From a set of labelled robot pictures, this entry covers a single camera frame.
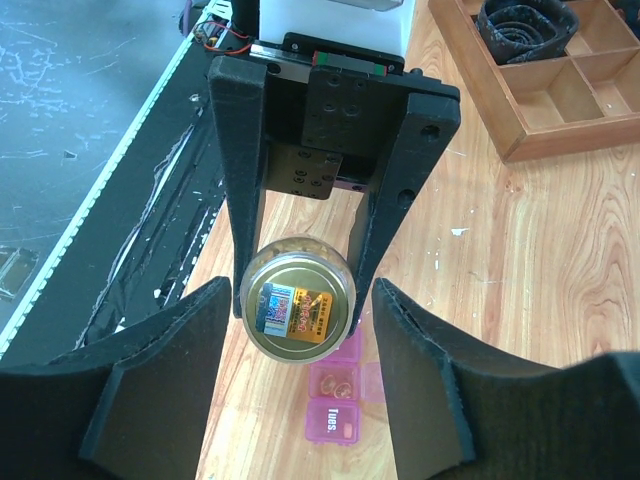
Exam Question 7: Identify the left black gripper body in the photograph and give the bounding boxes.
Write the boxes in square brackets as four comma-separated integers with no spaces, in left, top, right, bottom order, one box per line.
[249,31,416,202]

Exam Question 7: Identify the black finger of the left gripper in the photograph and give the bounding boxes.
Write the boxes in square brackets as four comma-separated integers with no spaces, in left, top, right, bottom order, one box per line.
[347,87,460,325]
[208,55,267,317]

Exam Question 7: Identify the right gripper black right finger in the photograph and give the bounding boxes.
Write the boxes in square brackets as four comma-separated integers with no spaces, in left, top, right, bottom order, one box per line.
[372,278,639,479]

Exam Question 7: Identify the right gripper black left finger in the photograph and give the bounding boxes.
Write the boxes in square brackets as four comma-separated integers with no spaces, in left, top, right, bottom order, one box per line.
[1,277,231,479]

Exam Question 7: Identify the pink weekly pill organizer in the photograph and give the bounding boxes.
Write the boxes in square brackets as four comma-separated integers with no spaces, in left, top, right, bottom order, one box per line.
[305,329,385,446]

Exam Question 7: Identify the gold bottle lid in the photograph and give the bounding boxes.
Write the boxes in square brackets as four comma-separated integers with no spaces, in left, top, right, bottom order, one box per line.
[242,259,351,364]

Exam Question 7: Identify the clear bottle yellow capsules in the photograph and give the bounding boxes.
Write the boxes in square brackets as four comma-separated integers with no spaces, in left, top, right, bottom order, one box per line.
[232,235,357,324]

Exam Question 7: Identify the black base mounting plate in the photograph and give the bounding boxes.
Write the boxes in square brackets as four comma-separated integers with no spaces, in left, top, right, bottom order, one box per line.
[1,41,224,368]

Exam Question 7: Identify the wooden compartment tray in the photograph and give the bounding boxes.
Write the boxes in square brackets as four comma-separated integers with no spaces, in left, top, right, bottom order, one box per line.
[429,1,639,162]

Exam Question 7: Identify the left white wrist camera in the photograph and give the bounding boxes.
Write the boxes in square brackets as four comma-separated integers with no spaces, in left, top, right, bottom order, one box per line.
[257,0,415,57]

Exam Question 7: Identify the black coiled cable bottom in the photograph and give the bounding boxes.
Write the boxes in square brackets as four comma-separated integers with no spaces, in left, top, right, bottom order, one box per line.
[476,0,581,66]

